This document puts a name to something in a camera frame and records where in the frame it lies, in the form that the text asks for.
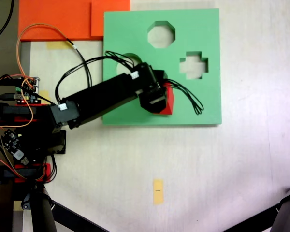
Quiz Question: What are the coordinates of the thin black tripod leg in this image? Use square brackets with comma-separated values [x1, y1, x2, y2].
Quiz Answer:
[50, 200, 110, 232]
[222, 204, 281, 232]

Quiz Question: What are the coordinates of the red square block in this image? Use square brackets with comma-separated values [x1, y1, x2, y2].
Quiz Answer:
[151, 83, 175, 116]

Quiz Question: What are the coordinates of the small black circuit board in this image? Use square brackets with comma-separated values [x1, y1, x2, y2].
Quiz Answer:
[0, 129, 31, 166]

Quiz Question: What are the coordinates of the black usb plug cable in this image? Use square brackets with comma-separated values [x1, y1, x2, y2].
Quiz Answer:
[0, 93, 21, 102]

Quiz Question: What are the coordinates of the green shape sorting board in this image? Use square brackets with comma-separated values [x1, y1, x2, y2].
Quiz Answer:
[102, 8, 222, 126]

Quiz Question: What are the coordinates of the orange block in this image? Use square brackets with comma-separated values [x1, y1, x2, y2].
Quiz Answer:
[18, 0, 131, 41]

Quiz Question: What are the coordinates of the black power plug cable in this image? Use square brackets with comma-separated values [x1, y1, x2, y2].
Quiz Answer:
[0, 74, 23, 87]

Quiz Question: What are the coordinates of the red printed base clamp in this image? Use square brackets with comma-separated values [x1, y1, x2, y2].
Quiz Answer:
[13, 116, 52, 183]

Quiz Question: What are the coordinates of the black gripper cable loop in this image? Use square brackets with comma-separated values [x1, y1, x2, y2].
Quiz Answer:
[163, 78, 204, 116]

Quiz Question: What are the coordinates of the green circuit board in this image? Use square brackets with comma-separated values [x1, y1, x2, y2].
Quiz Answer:
[14, 76, 42, 105]

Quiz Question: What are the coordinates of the thin orange wire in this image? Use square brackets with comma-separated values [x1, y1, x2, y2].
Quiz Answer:
[0, 23, 69, 129]

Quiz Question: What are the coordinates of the thick black cable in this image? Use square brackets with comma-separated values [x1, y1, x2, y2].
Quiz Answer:
[0, 0, 15, 66]

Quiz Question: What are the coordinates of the thin black cable pair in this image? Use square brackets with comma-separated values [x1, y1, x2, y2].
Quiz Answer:
[65, 38, 92, 89]

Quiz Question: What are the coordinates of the black arm motor cable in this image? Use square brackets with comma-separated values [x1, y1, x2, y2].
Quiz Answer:
[55, 50, 138, 103]

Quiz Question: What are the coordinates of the thick black tripod leg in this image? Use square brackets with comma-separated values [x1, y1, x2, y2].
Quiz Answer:
[270, 182, 290, 232]
[21, 185, 58, 232]

